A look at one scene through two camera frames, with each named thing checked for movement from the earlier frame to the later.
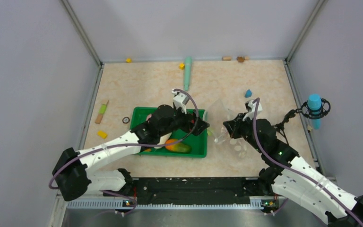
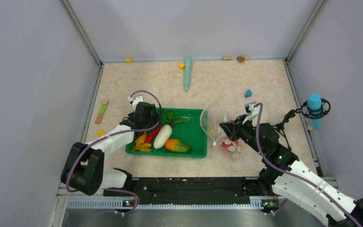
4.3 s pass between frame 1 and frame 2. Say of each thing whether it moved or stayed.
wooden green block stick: stayed
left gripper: moved
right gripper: stayed
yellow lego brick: stayed
